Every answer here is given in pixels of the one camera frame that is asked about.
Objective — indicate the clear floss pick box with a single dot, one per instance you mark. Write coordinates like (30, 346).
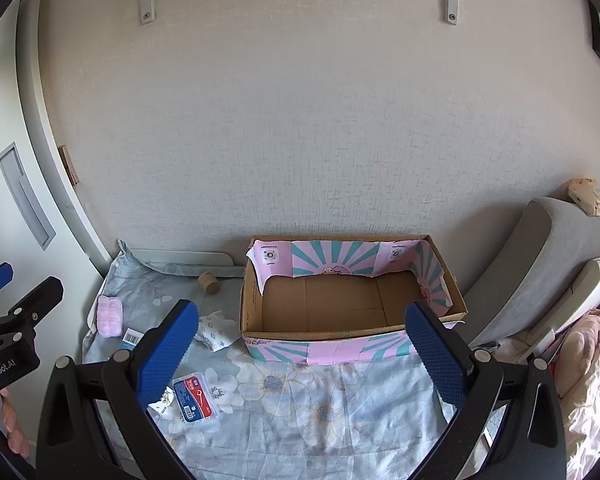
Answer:
(196, 396)

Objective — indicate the small blue box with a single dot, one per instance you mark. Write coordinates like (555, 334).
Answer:
(131, 338)

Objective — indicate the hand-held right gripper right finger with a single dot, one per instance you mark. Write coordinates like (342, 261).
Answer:
(435, 355)

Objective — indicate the white patterned tissue pack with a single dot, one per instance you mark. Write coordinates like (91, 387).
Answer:
(217, 332)

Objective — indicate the pink blanket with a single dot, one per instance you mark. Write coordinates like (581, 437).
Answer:
(595, 410)

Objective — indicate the pink soft tissue pack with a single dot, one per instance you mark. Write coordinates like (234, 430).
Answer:
(110, 316)

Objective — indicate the printed cardboard box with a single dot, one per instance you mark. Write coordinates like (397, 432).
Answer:
(330, 305)

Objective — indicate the white bed rail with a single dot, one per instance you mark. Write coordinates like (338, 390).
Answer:
(190, 260)

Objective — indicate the person's left hand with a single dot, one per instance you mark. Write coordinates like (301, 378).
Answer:
(16, 425)

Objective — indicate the beige plush toy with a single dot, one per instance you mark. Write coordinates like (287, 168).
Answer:
(586, 195)

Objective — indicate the small wooden wall block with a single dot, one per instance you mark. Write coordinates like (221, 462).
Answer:
(70, 164)

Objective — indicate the white cushion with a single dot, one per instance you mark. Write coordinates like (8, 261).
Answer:
(590, 280)

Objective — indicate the white wardrobe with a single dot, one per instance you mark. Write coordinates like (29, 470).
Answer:
(0, 110)

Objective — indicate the floral bed sheet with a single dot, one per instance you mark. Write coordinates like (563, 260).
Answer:
(290, 410)

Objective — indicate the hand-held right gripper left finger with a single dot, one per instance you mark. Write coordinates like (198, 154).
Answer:
(167, 350)

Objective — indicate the small wooden cylinder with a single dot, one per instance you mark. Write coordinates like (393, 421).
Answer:
(209, 283)

